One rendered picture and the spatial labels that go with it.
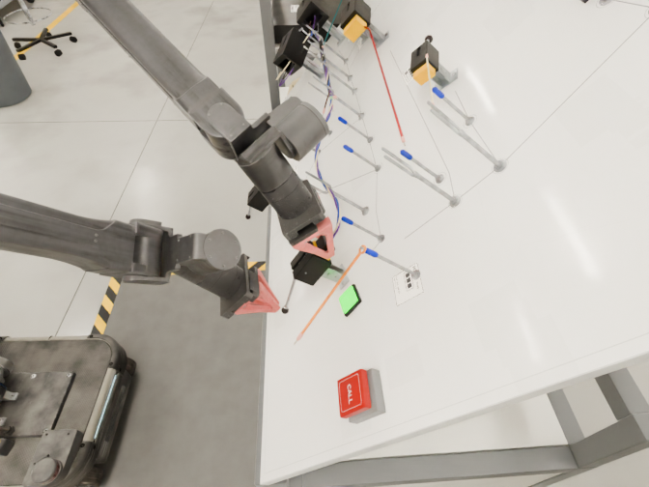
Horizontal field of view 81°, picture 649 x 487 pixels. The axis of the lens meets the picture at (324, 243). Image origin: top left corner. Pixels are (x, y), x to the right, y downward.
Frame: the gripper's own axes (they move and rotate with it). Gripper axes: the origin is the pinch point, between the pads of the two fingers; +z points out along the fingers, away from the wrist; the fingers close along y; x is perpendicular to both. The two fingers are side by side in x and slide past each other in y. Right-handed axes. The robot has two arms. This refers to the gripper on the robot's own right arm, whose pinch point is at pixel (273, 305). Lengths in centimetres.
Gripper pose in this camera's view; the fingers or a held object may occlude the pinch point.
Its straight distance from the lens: 68.9
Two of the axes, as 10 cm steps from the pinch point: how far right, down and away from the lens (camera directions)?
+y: -2.1, -5.9, 7.8
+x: -7.1, 6.4, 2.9
